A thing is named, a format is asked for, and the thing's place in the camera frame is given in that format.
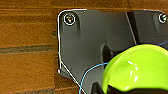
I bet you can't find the thin blue cable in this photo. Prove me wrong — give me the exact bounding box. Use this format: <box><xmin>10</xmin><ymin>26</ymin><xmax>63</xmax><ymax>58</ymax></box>
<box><xmin>81</xmin><ymin>41</ymin><xmax>168</xmax><ymax>94</ymax></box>

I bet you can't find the green bowl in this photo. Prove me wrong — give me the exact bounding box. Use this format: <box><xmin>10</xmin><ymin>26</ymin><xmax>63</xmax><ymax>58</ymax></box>
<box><xmin>101</xmin><ymin>44</ymin><xmax>168</xmax><ymax>93</ymax></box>

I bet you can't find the silver base bolt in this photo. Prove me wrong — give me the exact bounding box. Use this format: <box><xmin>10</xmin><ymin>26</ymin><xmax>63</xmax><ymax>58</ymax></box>
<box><xmin>62</xmin><ymin>12</ymin><xmax>78</xmax><ymax>27</ymax></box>
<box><xmin>158</xmin><ymin>13</ymin><xmax>168</xmax><ymax>25</ymax></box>

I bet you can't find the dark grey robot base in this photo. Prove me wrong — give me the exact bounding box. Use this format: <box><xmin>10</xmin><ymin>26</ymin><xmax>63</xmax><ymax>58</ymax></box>
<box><xmin>57</xmin><ymin>9</ymin><xmax>168</xmax><ymax>94</ymax></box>

